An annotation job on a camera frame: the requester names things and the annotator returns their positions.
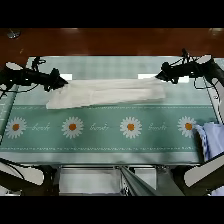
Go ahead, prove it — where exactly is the white garment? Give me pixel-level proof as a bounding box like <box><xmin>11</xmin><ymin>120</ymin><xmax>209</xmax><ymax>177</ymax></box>
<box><xmin>45</xmin><ymin>76</ymin><xmax>167</xmax><ymax>111</ymax></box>

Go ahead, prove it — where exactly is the light blue garment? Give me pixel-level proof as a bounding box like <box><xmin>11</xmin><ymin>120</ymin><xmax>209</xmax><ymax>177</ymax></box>
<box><xmin>193</xmin><ymin>122</ymin><xmax>224</xmax><ymax>197</ymax></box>

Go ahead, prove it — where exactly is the black cable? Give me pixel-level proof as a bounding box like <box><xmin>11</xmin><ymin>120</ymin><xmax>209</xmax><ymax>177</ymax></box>
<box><xmin>0</xmin><ymin>82</ymin><xmax>42</xmax><ymax>99</ymax></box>
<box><xmin>193</xmin><ymin>75</ymin><xmax>218</xmax><ymax>92</ymax></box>

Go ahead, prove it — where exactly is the silver frame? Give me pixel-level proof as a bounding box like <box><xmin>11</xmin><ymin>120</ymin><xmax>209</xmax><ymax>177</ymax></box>
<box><xmin>0</xmin><ymin>87</ymin><xmax>224</xmax><ymax>197</ymax></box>

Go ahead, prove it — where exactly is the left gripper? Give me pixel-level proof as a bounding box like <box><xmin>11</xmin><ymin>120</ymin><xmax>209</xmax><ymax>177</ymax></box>
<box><xmin>43</xmin><ymin>67</ymin><xmax>70</xmax><ymax>93</ymax></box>

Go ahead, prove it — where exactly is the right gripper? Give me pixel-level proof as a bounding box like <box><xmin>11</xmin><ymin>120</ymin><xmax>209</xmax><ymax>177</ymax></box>
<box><xmin>154</xmin><ymin>61</ymin><xmax>182</xmax><ymax>85</ymax></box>

